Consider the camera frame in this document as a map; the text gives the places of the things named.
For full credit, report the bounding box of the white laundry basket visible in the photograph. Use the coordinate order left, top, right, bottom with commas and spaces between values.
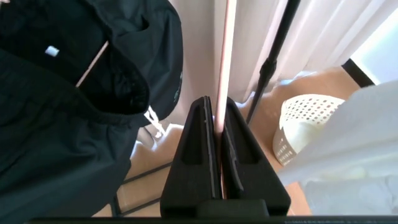
272, 93, 346, 167

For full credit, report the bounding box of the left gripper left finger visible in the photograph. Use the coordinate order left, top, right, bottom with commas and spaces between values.
159, 95, 223, 218

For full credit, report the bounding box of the beige curtain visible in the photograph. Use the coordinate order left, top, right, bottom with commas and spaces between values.
167, 0, 398, 126

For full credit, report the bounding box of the white garment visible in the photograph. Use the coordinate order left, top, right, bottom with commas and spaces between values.
275, 80, 398, 217

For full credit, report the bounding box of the black clothes rack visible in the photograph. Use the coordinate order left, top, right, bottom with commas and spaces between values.
109, 0, 302, 217

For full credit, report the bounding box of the black garment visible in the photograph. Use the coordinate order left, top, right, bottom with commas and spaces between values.
0, 0, 185, 224

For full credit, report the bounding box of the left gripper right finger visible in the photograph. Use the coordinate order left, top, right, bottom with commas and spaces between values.
220, 96, 292, 218

